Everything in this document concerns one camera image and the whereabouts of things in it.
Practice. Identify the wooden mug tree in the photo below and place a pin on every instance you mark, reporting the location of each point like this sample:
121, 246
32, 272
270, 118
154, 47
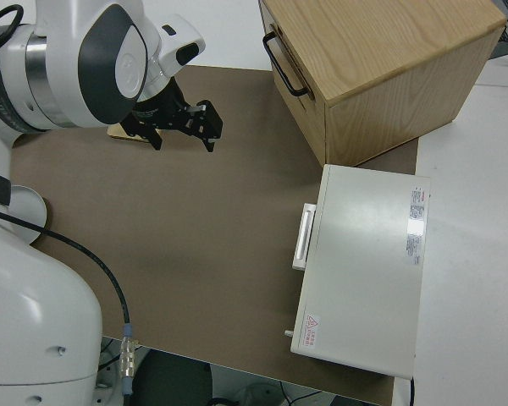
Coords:
117, 132

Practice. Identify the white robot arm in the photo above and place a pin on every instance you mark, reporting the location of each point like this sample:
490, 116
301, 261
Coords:
38, 317

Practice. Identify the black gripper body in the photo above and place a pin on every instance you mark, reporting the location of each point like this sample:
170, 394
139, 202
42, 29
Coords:
156, 111

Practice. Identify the wooden drawer cabinet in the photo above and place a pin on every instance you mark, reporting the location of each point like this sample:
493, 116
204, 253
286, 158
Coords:
385, 42

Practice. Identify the brown table mat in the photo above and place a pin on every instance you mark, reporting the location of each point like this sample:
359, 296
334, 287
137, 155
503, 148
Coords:
216, 232

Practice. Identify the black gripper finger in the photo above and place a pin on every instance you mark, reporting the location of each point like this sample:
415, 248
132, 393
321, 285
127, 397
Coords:
211, 124
150, 135

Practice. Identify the white toaster oven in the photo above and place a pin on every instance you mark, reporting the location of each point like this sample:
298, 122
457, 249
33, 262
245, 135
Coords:
364, 275

